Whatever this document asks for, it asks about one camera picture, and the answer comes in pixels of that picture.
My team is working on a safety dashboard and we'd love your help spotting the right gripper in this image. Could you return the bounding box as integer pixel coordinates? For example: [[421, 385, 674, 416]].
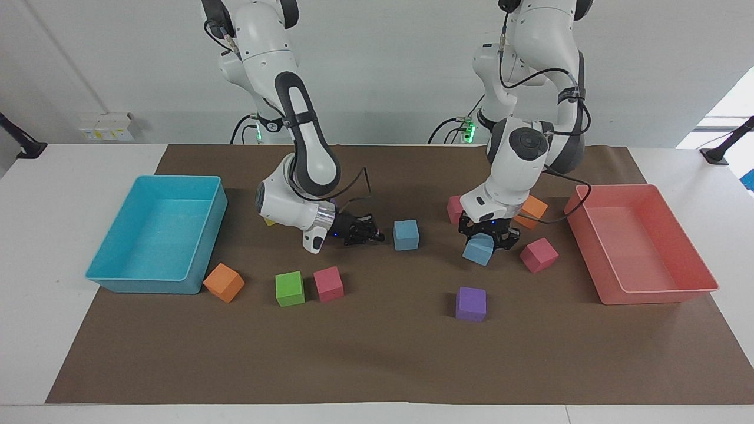
[[333, 210, 387, 247]]

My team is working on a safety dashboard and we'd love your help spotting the black stand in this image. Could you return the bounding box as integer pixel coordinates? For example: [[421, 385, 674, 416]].
[[0, 112, 48, 160], [699, 116, 754, 165]]

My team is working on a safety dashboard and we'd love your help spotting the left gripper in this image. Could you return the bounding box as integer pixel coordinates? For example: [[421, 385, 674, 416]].
[[459, 213, 522, 252]]

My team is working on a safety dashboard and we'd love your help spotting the purple foam block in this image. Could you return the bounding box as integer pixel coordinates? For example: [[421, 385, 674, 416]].
[[455, 287, 487, 322]]

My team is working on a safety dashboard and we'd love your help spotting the pink plastic bin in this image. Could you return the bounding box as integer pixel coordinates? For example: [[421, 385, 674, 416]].
[[564, 184, 720, 306]]

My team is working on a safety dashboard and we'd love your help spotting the white wall socket box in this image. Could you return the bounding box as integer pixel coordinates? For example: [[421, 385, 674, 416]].
[[78, 112, 135, 143]]

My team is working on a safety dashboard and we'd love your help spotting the green foam block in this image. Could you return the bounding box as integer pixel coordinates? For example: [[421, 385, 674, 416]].
[[275, 271, 306, 307]]

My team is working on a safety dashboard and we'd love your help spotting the orange foam block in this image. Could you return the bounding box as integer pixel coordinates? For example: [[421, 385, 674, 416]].
[[203, 263, 245, 303], [512, 195, 548, 230]]

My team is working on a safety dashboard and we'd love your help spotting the blue plastic bin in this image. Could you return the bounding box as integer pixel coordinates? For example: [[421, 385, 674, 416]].
[[85, 175, 229, 295]]

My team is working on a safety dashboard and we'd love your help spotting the blue foam block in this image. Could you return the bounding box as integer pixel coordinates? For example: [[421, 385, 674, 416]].
[[393, 220, 420, 252], [462, 233, 495, 267]]

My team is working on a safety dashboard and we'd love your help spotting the black cable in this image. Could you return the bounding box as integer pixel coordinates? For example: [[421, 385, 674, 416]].
[[498, 9, 585, 107], [229, 114, 261, 145], [514, 165, 593, 225], [428, 94, 487, 145], [333, 167, 373, 214]]

